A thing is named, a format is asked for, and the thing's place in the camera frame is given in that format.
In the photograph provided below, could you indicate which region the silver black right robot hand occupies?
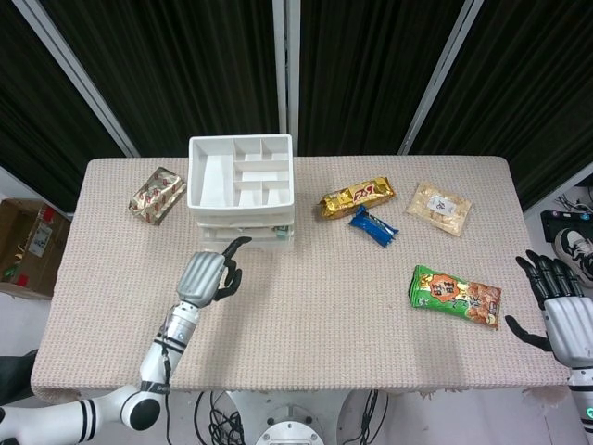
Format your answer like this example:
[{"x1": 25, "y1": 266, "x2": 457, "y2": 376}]
[{"x1": 504, "y1": 249, "x2": 593, "y2": 370}]

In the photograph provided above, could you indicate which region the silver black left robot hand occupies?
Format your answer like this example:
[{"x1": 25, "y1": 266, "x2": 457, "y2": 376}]
[{"x1": 174, "y1": 235, "x2": 254, "y2": 310}]

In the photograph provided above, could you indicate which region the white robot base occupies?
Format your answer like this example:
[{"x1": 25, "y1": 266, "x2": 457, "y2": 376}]
[{"x1": 231, "y1": 391, "x2": 358, "y2": 445}]

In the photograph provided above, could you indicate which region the white plastic drawer cabinet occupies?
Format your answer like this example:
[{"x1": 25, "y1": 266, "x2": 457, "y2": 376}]
[{"x1": 186, "y1": 133, "x2": 297, "y2": 251}]

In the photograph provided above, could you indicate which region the black device with coloured rim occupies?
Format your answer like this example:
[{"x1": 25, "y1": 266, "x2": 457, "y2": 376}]
[{"x1": 540, "y1": 209, "x2": 593, "y2": 242}]

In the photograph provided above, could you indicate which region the black white sneaker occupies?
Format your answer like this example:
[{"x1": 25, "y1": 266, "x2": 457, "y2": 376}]
[{"x1": 553, "y1": 227, "x2": 593, "y2": 288}]

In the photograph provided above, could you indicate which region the gold red-print snack packet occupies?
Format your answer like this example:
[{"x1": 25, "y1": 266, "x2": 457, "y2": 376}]
[{"x1": 128, "y1": 166, "x2": 187, "y2": 227}]

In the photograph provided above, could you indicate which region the green rice cracker bag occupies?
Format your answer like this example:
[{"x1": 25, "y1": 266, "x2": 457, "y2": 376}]
[{"x1": 407, "y1": 264, "x2": 503, "y2": 331}]

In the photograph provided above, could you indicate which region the beige woven tablecloth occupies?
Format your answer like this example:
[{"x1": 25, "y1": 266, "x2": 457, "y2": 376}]
[{"x1": 31, "y1": 156, "x2": 574, "y2": 409}]

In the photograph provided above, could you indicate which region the gold biscuit bar packet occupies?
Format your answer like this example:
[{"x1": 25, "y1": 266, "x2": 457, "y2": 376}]
[{"x1": 317, "y1": 175, "x2": 397, "y2": 221}]

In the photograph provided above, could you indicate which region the brown cardboard box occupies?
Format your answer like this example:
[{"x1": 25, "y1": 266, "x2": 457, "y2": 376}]
[{"x1": 0, "y1": 198, "x2": 73, "y2": 300}]

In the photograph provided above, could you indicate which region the clear bag of crackers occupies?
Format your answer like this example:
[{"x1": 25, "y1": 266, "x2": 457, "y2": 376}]
[{"x1": 406, "y1": 181, "x2": 475, "y2": 239}]

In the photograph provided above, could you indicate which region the blue snack packet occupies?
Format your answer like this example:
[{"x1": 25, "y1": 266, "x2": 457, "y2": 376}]
[{"x1": 347, "y1": 205, "x2": 400, "y2": 249}]

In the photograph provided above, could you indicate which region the black pleated curtain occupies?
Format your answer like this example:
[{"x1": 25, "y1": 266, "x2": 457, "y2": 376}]
[
  {"x1": 39, "y1": 0, "x2": 284, "y2": 157},
  {"x1": 298, "y1": 0, "x2": 472, "y2": 157},
  {"x1": 410, "y1": 0, "x2": 593, "y2": 212},
  {"x1": 0, "y1": 0, "x2": 131, "y2": 217}
]

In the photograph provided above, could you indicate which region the clear plastic container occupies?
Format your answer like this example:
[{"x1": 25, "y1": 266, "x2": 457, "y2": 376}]
[{"x1": 196, "y1": 213, "x2": 296, "y2": 228}]

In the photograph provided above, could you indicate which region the black cable bundle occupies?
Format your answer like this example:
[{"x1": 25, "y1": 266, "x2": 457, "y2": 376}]
[
  {"x1": 193, "y1": 391, "x2": 246, "y2": 445},
  {"x1": 356, "y1": 391, "x2": 390, "y2": 445}
]

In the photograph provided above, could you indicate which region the white metal frame post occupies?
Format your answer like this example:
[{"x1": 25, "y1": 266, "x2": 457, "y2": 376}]
[
  {"x1": 397, "y1": 0, "x2": 486, "y2": 157},
  {"x1": 13, "y1": 0, "x2": 140, "y2": 158},
  {"x1": 271, "y1": 0, "x2": 302, "y2": 157}
]

